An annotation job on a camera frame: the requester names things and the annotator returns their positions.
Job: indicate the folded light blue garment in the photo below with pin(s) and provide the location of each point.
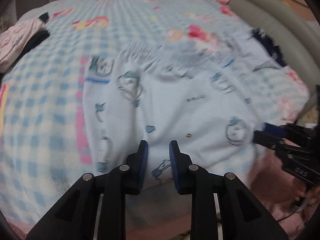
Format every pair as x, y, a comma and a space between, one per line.
251, 51

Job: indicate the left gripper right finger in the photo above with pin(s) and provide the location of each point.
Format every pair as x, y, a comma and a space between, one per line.
220, 201

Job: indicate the navy striped folded garment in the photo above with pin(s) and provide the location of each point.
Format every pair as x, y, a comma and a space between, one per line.
267, 42

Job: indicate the blue checkered cartoon blanket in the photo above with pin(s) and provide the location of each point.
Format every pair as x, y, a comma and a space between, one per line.
44, 145

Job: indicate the grey padded headboard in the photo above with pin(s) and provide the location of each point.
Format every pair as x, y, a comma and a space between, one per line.
299, 43

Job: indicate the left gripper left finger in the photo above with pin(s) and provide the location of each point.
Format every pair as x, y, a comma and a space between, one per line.
94, 207

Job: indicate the pink cartoon pajama garment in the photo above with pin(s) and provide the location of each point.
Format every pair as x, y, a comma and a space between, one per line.
15, 38

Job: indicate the light blue cartoon pajama pants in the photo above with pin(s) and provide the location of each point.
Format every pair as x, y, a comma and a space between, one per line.
161, 94

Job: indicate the black garment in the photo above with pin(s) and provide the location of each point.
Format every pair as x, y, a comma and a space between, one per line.
37, 38

